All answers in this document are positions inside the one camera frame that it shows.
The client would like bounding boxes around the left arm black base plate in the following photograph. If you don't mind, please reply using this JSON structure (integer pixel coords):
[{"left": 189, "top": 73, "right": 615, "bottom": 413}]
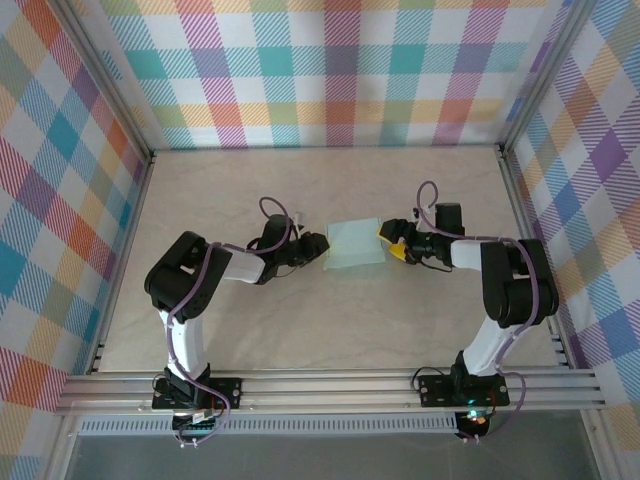
[{"left": 151, "top": 377, "right": 244, "bottom": 412}]

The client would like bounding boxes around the aluminium frame post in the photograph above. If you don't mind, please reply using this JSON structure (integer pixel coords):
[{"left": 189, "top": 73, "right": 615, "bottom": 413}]
[
  {"left": 498, "top": 0, "right": 601, "bottom": 157},
  {"left": 58, "top": 0, "right": 157, "bottom": 166}
]

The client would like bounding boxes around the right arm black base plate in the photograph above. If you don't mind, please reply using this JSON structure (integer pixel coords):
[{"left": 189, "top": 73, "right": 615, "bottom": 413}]
[{"left": 417, "top": 372, "right": 510, "bottom": 407}]

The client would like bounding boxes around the wide aluminium base rail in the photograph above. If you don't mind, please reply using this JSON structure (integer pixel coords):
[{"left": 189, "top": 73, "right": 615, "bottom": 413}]
[{"left": 54, "top": 369, "right": 609, "bottom": 416}]

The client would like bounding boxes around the perforated grey cable duct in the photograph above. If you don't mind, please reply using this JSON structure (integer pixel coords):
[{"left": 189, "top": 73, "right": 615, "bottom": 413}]
[{"left": 79, "top": 418, "right": 459, "bottom": 436}]

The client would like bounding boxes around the aluminium table side rail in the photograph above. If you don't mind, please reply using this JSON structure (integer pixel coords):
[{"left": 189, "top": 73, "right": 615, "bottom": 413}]
[
  {"left": 85, "top": 149, "right": 157, "bottom": 376},
  {"left": 496, "top": 144, "right": 575, "bottom": 370}
]

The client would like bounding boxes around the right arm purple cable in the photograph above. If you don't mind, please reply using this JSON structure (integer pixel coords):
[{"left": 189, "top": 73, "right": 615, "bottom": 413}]
[{"left": 416, "top": 180, "right": 549, "bottom": 444}]

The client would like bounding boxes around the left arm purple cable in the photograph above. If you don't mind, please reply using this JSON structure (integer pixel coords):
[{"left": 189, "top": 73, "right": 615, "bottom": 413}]
[{"left": 167, "top": 196, "right": 301, "bottom": 449}]

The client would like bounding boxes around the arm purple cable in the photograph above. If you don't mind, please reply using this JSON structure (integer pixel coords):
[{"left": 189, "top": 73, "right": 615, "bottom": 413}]
[
  {"left": 416, "top": 180, "right": 549, "bottom": 444},
  {"left": 167, "top": 196, "right": 301, "bottom": 449}
]

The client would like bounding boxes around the light teal paper box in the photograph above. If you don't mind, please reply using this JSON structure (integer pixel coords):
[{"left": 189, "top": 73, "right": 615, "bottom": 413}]
[{"left": 323, "top": 217, "right": 387, "bottom": 272}]

